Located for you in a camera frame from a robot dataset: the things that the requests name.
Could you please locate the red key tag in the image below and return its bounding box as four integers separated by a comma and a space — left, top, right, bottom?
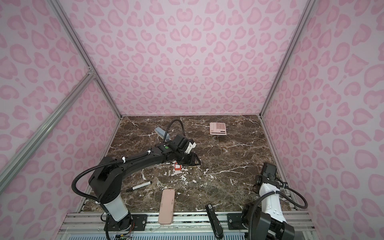
174, 163, 182, 171

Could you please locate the pink pencil case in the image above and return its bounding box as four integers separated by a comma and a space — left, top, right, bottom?
158, 189, 175, 225

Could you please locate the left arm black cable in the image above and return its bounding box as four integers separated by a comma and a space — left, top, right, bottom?
71, 119, 187, 202

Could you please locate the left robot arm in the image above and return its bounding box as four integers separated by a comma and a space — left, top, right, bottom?
89, 135, 201, 231

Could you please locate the black stapler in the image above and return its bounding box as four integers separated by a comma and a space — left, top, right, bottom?
206, 204, 224, 240

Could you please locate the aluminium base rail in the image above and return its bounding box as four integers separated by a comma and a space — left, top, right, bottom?
55, 211, 320, 240

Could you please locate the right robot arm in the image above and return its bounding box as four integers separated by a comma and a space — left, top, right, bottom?
241, 163, 295, 240

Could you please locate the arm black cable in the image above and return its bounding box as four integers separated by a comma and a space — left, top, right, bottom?
247, 176, 309, 240
71, 119, 187, 202

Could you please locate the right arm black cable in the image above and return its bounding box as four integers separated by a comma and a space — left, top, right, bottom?
247, 176, 309, 240

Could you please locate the pink desk calculator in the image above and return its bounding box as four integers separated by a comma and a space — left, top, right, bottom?
210, 123, 227, 136

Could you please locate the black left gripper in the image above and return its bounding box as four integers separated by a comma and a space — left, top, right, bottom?
175, 150, 203, 166

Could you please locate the black white marker pen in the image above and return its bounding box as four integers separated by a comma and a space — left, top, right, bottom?
126, 181, 152, 192

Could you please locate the grey blue stapler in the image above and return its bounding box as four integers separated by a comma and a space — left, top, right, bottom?
155, 127, 171, 141

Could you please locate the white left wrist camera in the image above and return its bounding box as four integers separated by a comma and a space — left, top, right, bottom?
185, 141, 197, 154

